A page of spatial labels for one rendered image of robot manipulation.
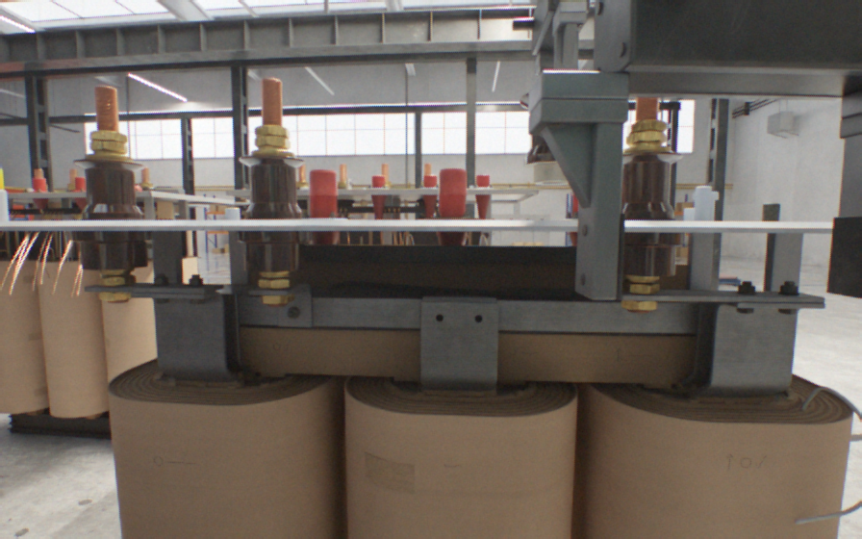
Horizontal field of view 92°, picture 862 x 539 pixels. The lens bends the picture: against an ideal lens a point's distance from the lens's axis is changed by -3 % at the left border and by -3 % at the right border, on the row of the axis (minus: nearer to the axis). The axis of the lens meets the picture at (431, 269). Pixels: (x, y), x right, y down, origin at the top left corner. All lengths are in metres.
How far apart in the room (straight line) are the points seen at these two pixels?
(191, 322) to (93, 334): 2.51
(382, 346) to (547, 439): 0.32
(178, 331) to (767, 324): 0.92
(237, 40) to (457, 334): 9.81
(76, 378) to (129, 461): 2.46
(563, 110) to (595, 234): 0.06
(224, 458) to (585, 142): 0.72
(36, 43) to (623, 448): 12.82
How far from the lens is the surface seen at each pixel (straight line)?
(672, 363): 0.87
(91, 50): 12.02
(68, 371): 3.37
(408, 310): 0.73
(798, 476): 0.87
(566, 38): 0.57
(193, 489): 0.87
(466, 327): 0.67
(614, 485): 0.84
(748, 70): 0.24
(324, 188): 1.12
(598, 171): 0.21
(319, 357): 0.83
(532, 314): 0.73
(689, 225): 0.56
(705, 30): 0.23
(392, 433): 0.71
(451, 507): 0.75
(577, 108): 0.21
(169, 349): 0.84
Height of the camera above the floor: 1.35
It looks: 6 degrees down
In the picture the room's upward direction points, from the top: straight up
